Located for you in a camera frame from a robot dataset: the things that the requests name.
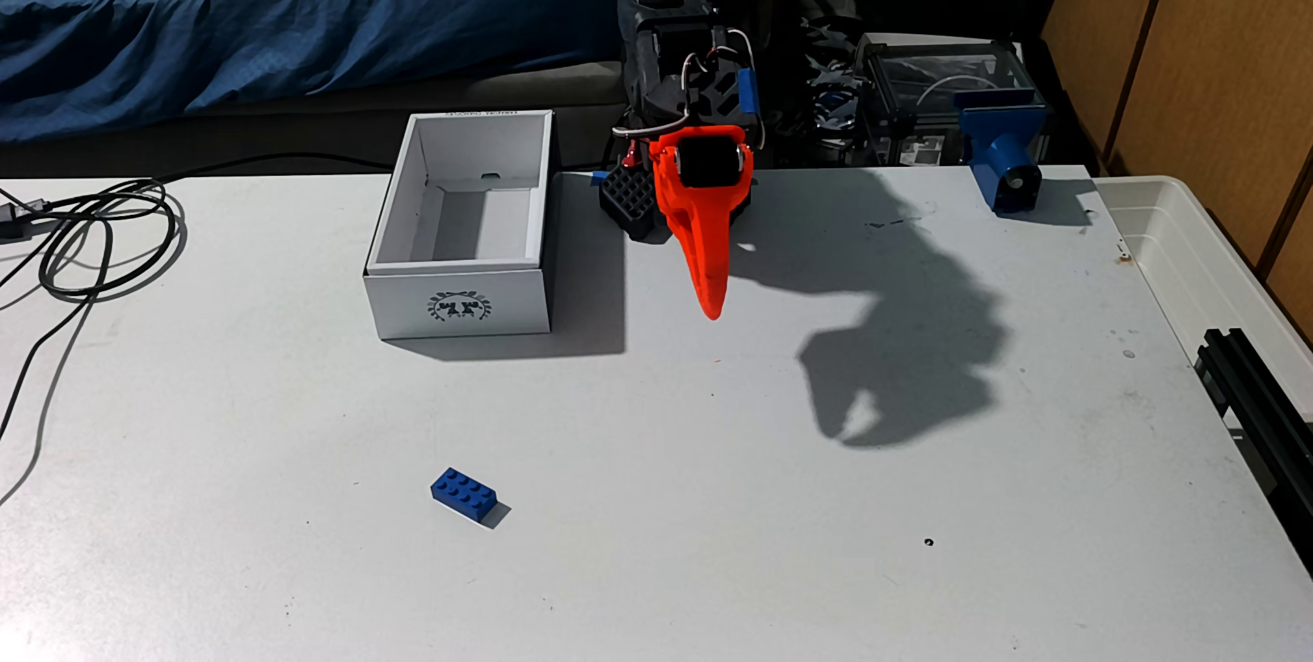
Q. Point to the white cardboard box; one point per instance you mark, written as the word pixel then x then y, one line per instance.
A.
pixel 462 303

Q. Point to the grey bed base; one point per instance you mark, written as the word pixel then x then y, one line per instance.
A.
pixel 308 129

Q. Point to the clear enclosure black frame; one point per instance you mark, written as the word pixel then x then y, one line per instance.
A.
pixel 923 77

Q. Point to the black cluttered equipment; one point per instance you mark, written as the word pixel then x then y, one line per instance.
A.
pixel 831 98

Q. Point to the blue bed sheet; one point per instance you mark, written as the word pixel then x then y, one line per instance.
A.
pixel 256 16

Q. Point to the black power plug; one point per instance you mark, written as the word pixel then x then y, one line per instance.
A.
pixel 15 221

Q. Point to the white plastic bin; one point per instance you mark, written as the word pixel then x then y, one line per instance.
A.
pixel 1190 262

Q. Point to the wooden cabinet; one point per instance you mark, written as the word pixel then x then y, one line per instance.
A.
pixel 1221 57

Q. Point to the blue toy brick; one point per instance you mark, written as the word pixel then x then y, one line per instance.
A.
pixel 464 494

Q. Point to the black aluminium extrusion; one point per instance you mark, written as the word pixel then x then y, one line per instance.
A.
pixel 1257 406

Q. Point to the blue printed clamp mount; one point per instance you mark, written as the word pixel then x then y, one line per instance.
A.
pixel 1000 154

